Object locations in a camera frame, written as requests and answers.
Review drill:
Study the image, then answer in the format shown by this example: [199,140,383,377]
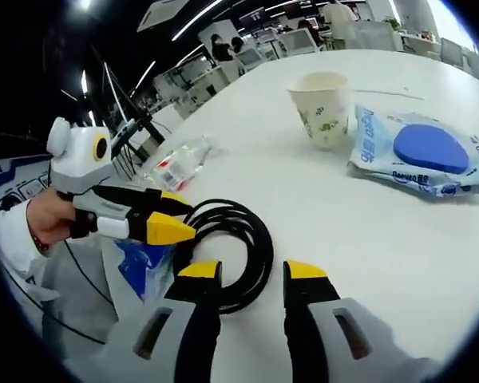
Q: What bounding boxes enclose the person's grey trousers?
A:
[39,239,121,348]

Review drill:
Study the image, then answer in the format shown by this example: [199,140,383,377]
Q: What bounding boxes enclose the green potted plant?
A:
[382,14,404,34]

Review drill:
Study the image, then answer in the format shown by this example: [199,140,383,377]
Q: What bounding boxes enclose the thin black worn cable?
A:
[42,238,113,345]

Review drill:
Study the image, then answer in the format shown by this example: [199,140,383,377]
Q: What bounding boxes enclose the blue plastic packet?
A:
[113,238,185,307]

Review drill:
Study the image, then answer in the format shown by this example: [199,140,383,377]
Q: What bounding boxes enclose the black monitor stand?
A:
[102,59,165,163]

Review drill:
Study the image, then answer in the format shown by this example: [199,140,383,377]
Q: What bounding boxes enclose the patterned paper cup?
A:
[286,71,351,152]

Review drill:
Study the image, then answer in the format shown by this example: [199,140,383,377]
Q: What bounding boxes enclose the ceiling air conditioner vent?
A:
[137,0,181,34]

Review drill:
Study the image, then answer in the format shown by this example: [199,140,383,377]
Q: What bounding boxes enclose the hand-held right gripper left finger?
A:
[132,259,225,383]

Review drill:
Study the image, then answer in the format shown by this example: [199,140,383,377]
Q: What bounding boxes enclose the wet wipes pack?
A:
[346,104,479,201]

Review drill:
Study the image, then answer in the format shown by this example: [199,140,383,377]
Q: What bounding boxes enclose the person's left hand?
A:
[29,187,76,247]

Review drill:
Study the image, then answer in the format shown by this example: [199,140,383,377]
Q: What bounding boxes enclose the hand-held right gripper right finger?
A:
[282,259,386,383]

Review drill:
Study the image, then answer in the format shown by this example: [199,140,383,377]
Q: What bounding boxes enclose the clear plastic water bottle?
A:
[142,134,213,193]

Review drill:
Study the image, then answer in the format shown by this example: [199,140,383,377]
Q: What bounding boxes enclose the white mesh office chair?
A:
[280,26,323,56]
[238,49,265,72]

